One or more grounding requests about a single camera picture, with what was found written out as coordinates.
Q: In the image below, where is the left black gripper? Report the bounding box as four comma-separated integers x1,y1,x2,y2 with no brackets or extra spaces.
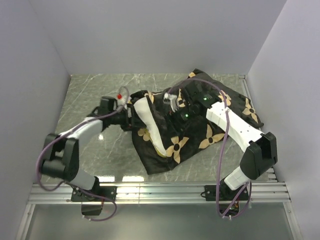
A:
109,105,147,132

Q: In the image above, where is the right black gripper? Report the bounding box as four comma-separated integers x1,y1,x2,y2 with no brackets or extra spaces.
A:
163,103,200,140

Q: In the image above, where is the black pillowcase with tan flowers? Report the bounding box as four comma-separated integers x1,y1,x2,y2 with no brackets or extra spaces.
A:
130,68,264,175

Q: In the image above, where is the white pillow with yellow piping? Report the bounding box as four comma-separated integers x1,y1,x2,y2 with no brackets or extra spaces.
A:
133,97,167,157

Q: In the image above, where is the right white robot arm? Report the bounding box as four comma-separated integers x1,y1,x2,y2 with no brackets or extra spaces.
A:
163,78,278,200

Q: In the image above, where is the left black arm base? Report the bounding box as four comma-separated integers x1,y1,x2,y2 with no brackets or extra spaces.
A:
70,186,118,222

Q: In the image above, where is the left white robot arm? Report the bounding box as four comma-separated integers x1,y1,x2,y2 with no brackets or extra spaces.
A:
35,94,137,201

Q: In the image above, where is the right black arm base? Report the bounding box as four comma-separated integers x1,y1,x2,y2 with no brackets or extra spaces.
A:
200,182,252,220

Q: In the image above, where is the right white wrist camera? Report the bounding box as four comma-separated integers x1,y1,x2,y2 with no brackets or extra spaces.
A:
163,92,179,112

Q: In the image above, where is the side aluminium rail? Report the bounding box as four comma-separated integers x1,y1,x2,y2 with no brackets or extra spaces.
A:
238,75,278,183

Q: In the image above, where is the aluminium mounting rail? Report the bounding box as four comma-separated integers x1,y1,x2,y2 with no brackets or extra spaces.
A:
27,182,291,205

